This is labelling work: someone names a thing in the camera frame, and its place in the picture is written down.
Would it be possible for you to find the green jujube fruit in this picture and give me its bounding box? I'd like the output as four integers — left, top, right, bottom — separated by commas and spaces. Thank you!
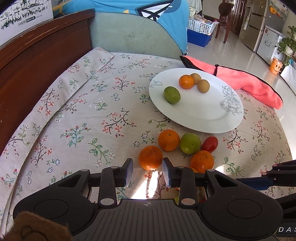
180, 133, 201, 155
163, 86, 181, 104

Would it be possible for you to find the brown longan fruit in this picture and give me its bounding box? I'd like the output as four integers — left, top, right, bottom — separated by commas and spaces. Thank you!
197, 79, 210, 93
190, 73, 202, 85

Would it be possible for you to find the red cherry tomato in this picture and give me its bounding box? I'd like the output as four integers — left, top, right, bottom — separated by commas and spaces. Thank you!
201, 136, 218, 153

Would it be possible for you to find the floral tablecloth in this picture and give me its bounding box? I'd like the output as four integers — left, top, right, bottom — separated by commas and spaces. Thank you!
0, 47, 296, 235

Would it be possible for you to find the white floral plate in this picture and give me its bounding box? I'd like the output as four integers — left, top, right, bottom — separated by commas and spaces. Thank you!
149, 68, 244, 133

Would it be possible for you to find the orange on plate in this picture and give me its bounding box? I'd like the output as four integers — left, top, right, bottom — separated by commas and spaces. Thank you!
179, 75, 195, 89

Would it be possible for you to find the brown plush sleeve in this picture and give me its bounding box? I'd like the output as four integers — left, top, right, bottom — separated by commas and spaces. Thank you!
1, 211, 73, 241

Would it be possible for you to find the pink towel black trim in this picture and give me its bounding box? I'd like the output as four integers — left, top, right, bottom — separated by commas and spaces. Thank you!
180, 55, 283, 109

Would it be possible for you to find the orange smiley bucket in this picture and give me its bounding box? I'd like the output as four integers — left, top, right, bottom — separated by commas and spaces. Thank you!
269, 57, 283, 75

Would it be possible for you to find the white small cabinet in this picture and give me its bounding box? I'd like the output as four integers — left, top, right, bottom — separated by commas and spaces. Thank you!
257, 26, 285, 65

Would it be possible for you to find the potted green plant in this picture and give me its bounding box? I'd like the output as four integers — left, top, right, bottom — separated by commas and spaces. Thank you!
277, 26, 296, 66

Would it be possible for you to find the blue plastic bin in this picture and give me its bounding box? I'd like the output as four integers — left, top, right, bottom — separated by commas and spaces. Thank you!
187, 29, 212, 47

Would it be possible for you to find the dark wooden headboard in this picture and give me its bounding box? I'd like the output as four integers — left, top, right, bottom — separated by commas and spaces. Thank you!
1, 9, 94, 150

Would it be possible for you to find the green sofa cushion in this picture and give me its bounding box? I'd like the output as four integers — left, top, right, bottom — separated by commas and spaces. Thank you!
89, 12, 182, 59

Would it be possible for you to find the white plastic basket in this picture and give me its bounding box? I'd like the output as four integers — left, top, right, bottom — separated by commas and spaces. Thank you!
188, 15, 218, 36

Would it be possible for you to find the grey refrigerator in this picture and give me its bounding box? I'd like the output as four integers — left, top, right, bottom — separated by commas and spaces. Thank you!
243, 0, 288, 52

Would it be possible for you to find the blue printed pillow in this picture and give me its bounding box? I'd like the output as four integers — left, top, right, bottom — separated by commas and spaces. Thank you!
53, 0, 190, 54

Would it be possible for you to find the wooden chair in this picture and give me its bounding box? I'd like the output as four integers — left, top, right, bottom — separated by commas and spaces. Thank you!
215, 2, 234, 44

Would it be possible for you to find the white milk carton box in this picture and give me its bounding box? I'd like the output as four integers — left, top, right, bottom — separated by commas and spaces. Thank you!
0, 0, 53, 46

